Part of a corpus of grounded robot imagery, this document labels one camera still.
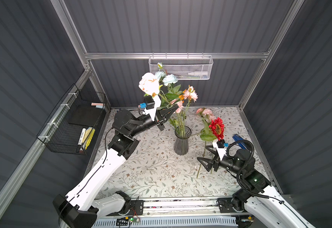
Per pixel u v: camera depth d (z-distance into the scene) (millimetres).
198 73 929
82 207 371
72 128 725
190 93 687
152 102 421
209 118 1051
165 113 487
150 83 354
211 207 751
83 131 717
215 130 584
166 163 893
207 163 623
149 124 493
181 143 884
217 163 608
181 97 750
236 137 987
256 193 516
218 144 601
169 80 693
